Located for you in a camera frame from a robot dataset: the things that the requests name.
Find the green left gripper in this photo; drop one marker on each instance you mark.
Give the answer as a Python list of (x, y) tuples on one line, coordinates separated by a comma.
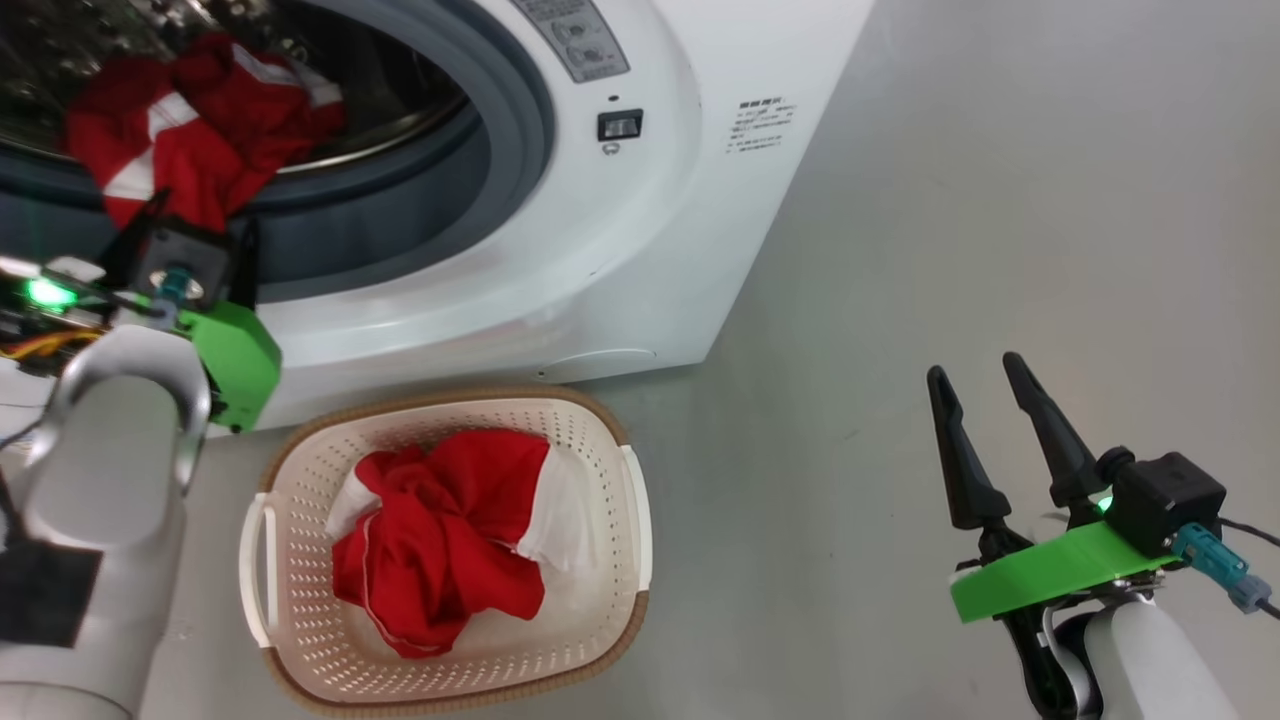
[(240, 360)]

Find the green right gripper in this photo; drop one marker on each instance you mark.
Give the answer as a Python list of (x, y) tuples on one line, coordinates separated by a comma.
[(1050, 575)]

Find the red garment with white stripes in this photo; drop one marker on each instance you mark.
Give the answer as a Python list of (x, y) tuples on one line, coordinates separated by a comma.
[(200, 150)]

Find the red garment with white panel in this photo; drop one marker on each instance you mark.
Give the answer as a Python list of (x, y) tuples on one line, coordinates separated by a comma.
[(440, 540)]

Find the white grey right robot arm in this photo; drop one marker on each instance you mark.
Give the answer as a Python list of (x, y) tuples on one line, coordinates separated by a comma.
[(1150, 670)]

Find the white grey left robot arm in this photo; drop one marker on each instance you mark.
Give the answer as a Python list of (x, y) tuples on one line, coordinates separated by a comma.
[(100, 500)]

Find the grey rubber door seal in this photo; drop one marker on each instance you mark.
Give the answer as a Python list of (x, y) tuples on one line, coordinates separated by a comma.
[(510, 120)]

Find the white front-load washing machine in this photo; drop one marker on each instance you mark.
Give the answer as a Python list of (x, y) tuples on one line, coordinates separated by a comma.
[(700, 200)]

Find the black door latch socket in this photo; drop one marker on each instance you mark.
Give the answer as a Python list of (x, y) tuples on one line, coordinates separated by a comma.
[(620, 125)]

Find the cream perforated laundry basket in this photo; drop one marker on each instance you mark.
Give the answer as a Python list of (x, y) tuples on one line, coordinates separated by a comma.
[(590, 620)]

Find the stainless steel washer drum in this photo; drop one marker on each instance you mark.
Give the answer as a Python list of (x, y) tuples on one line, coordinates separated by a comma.
[(40, 60)]

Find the round drain filter cover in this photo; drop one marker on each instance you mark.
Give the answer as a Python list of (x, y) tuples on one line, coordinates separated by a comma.
[(600, 365)]

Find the grey warning label sticker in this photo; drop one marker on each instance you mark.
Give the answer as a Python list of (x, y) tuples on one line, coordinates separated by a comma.
[(575, 40)]

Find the teal left camera connector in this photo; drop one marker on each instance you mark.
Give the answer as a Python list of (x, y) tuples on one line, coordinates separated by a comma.
[(175, 287)]

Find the teal camera connector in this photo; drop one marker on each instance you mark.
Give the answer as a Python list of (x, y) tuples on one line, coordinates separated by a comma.
[(1215, 562), (175, 287)]

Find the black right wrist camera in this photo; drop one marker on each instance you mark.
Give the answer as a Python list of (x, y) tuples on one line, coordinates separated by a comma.
[(1165, 500)]

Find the teal right camera connector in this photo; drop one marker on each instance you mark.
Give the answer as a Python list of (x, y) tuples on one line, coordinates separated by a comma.
[(1215, 562)]

